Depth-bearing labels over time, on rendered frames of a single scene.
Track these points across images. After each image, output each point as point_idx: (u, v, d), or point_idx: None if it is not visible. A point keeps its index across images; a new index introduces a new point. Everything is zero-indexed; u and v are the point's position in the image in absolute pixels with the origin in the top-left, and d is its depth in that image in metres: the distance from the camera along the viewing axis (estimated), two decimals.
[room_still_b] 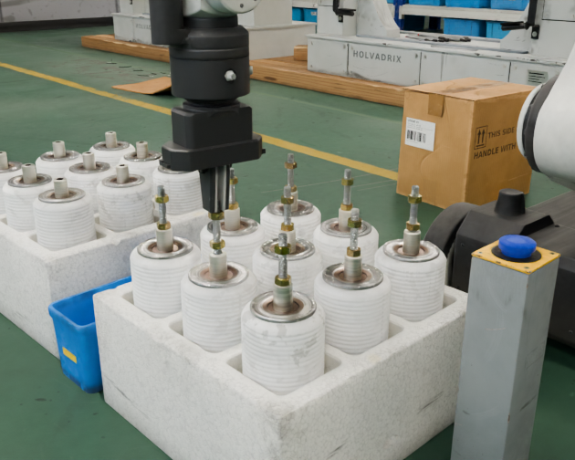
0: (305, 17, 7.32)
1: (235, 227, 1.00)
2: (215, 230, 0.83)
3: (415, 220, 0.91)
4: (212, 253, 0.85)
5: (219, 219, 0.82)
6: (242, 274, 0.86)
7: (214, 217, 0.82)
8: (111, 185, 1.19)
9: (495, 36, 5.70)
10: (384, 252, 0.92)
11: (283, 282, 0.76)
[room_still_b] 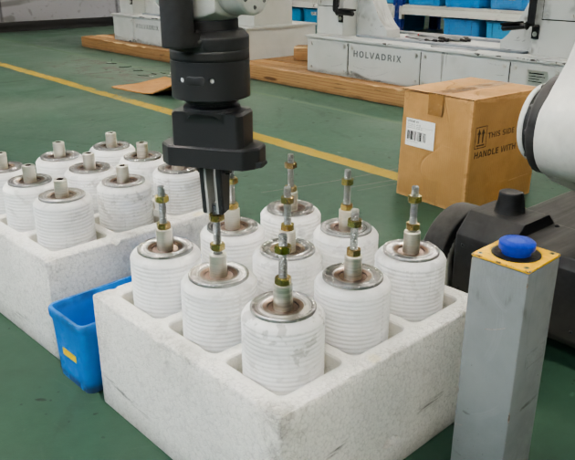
0: (305, 17, 7.32)
1: (235, 227, 1.00)
2: (220, 231, 0.84)
3: (415, 220, 0.91)
4: (212, 253, 0.85)
5: (222, 216, 0.84)
6: (242, 274, 0.86)
7: (223, 216, 0.83)
8: (111, 185, 1.19)
9: (495, 36, 5.70)
10: (384, 252, 0.92)
11: (283, 282, 0.76)
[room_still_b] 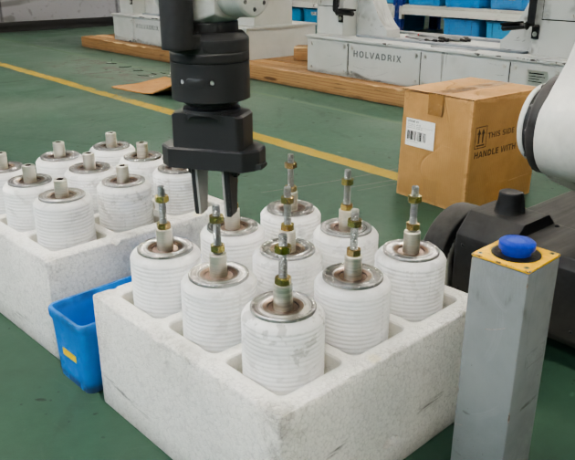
0: (305, 17, 7.32)
1: (235, 227, 1.00)
2: (214, 234, 0.84)
3: (415, 220, 0.91)
4: (212, 253, 0.85)
5: (217, 224, 0.82)
6: (242, 274, 0.86)
7: (213, 221, 0.83)
8: (111, 185, 1.19)
9: (495, 36, 5.70)
10: (384, 252, 0.92)
11: (283, 282, 0.76)
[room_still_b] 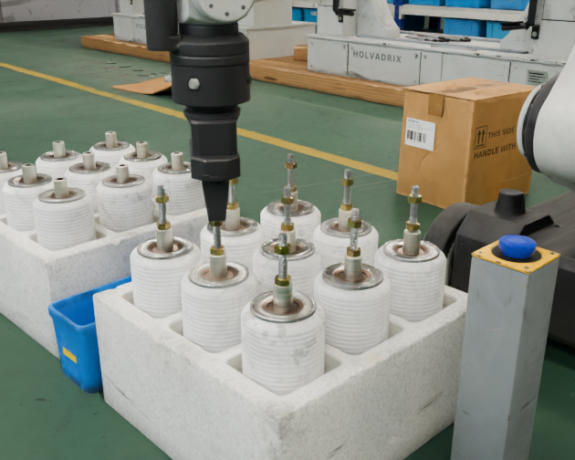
0: (305, 17, 7.32)
1: (235, 227, 1.00)
2: (214, 235, 0.84)
3: (415, 220, 0.91)
4: (212, 253, 0.85)
5: (214, 225, 0.83)
6: (242, 274, 0.86)
7: (211, 223, 0.83)
8: (111, 185, 1.19)
9: (495, 36, 5.70)
10: (384, 252, 0.92)
11: (283, 282, 0.76)
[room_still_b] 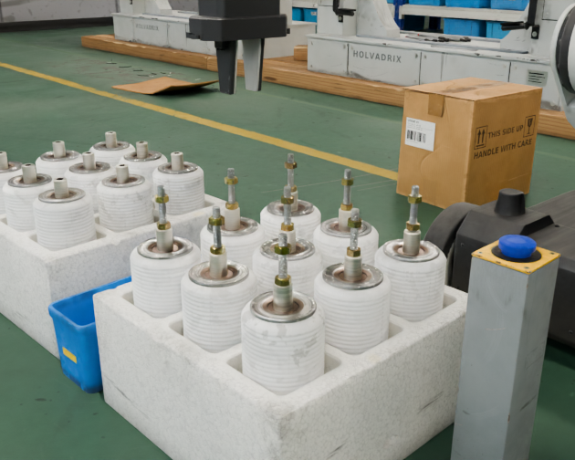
0: (305, 17, 7.32)
1: (235, 227, 1.00)
2: (217, 234, 0.85)
3: (415, 220, 0.91)
4: None
5: (212, 220, 0.84)
6: (233, 280, 0.84)
7: (216, 218, 0.84)
8: (111, 185, 1.19)
9: (495, 36, 5.70)
10: (384, 252, 0.92)
11: (283, 282, 0.76)
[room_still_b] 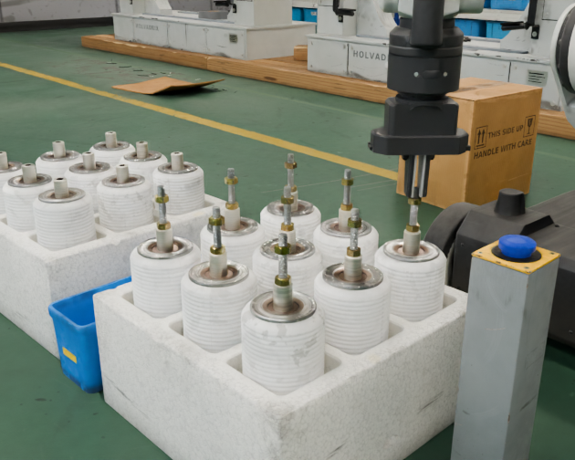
0: (305, 17, 7.32)
1: (235, 227, 1.00)
2: (217, 234, 0.85)
3: (410, 221, 0.91)
4: None
5: (212, 220, 0.84)
6: (233, 280, 0.84)
7: (216, 218, 0.84)
8: (111, 185, 1.19)
9: (495, 36, 5.70)
10: (384, 252, 0.92)
11: (283, 282, 0.76)
